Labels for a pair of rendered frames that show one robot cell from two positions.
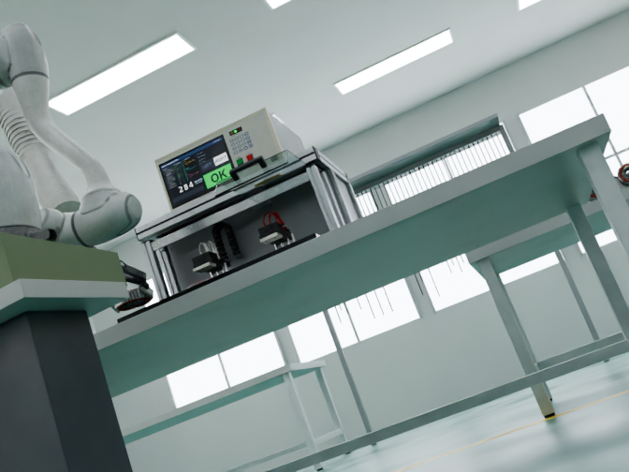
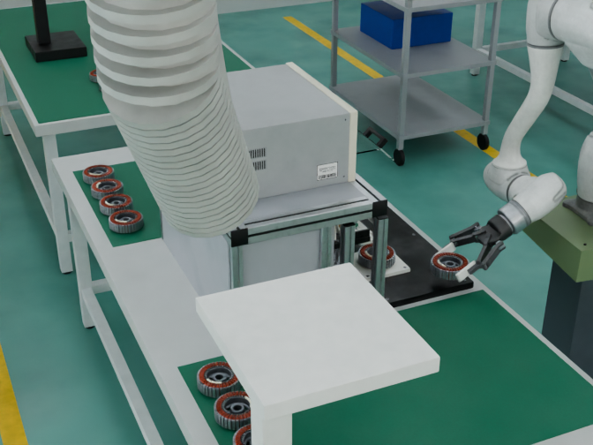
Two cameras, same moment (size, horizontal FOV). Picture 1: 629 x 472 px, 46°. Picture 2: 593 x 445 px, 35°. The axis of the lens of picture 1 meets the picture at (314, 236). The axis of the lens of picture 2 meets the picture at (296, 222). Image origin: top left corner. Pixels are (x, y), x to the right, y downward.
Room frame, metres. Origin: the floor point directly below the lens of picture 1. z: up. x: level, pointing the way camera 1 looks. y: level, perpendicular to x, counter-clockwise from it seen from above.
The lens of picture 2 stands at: (3.94, 2.18, 2.24)
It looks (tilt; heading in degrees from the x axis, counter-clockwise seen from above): 28 degrees down; 233
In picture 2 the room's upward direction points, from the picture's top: straight up
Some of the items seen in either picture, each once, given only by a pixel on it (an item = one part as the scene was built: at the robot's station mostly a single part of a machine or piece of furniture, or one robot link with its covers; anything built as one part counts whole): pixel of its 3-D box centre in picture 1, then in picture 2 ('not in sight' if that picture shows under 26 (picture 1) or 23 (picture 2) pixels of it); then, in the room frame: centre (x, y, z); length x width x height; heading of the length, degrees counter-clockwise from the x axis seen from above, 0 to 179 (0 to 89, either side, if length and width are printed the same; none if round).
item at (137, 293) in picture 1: (133, 299); (449, 266); (2.16, 0.57, 0.82); 0.11 x 0.11 x 0.04
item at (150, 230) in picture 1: (247, 205); (262, 170); (2.56, 0.19, 1.09); 0.68 x 0.44 x 0.05; 77
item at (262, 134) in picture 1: (240, 172); (258, 129); (2.56, 0.17, 1.22); 0.44 x 0.39 x 0.20; 77
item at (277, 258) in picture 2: not in sight; (281, 287); (2.71, 0.48, 0.91); 0.28 x 0.03 x 0.32; 167
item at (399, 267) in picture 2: not in sight; (376, 263); (2.27, 0.38, 0.78); 0.15 x 0.15 x 0.01; 77
